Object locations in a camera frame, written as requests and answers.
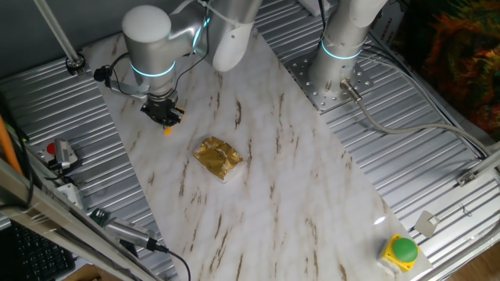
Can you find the brown cardboard box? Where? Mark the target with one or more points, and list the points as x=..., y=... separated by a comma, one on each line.
x=84, y=273

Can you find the black keyboard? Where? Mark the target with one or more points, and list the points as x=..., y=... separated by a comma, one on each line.
x=39, y=253

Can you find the aluminium robot mounting plate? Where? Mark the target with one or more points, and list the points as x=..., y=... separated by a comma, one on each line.
x=312, y=93

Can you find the silver stand pole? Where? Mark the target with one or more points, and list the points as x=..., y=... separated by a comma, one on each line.
x=58, y=31

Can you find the small silver camera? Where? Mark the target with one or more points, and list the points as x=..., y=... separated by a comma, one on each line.
x=64, y=154

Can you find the white sign with red print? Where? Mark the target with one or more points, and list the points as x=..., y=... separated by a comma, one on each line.
x=384, y=27

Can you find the marble pattern mat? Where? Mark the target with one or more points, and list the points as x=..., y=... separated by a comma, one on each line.
x=293, y=195

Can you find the silver camera bracket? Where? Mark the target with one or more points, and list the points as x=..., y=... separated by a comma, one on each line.
x=133, y=91

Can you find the aluminium frame beam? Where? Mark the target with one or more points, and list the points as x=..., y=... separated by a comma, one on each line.
x=58, y=222

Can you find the aluminium profile bar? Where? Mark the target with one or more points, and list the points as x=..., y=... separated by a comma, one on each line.
x=488, y=160

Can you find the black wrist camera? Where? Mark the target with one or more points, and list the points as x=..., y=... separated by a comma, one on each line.
x=102, y=73

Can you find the gold foil packet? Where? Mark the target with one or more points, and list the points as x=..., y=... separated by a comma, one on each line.
x=216, y=158

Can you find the green button in yellow box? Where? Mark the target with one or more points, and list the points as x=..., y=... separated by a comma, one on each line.
x=402, y=251

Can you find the small metal tag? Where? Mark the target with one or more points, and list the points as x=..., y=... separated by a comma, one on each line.
x=426, y=223

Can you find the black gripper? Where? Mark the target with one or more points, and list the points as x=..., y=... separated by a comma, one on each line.
x=158, y=107

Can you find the metal corner bracket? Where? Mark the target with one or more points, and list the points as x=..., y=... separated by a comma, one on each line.
x=466, y=178

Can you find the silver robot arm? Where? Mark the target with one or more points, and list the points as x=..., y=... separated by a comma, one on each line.
x=148, y=47

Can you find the red emergency stop button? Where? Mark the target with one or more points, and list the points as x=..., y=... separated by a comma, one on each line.
x=51, y=148

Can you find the orange pole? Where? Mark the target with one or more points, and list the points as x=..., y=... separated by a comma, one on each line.
x=8, y=144

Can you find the colourful patterned cloth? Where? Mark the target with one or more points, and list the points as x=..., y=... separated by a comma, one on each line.
x=461, y=58

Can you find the silver ribbed camera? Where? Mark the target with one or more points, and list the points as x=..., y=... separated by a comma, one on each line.
x=129, y=232

